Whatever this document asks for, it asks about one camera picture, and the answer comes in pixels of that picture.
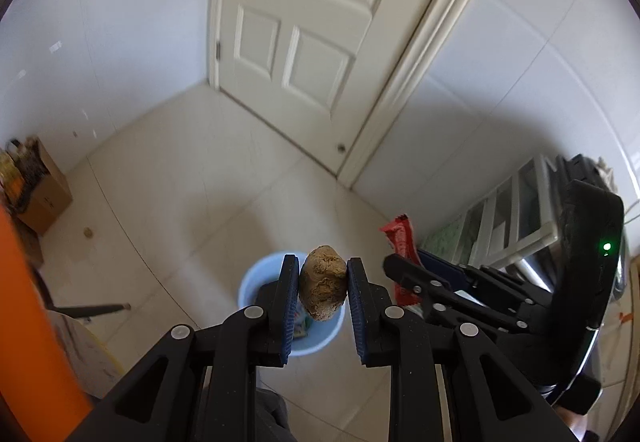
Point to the door hinge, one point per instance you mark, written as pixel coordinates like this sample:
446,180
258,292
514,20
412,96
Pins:
218,50

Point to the crumpled plastic wrappers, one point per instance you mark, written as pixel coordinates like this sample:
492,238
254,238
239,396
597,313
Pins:
301,327

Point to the orange round table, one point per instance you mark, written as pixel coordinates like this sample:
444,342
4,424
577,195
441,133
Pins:
30,322

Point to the brown cardboard box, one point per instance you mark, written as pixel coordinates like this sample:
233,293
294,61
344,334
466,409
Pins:
47,202

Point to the black table leg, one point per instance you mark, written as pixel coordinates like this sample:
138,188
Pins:
90,309

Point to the small brown floor scrap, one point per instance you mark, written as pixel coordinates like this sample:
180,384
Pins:
88,232

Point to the white panel door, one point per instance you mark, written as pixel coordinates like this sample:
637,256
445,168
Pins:
310,22

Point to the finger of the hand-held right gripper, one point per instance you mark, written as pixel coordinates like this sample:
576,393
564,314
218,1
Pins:
445,267
425,279

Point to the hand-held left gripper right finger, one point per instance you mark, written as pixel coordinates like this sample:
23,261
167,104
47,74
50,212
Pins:
356,317

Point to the person's right forearm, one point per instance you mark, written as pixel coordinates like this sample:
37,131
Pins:
572,427

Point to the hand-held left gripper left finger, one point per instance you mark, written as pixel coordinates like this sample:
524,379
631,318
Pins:
289,312

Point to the light blue plastic bin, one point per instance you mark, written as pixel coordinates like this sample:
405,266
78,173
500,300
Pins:
260,279

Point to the person's dark trouser leg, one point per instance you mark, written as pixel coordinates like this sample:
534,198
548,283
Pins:
275,417

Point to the white slatted rack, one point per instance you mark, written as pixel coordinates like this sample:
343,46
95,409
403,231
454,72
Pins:
505,217

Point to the red snack wrapper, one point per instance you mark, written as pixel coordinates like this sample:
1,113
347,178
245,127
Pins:
402,237

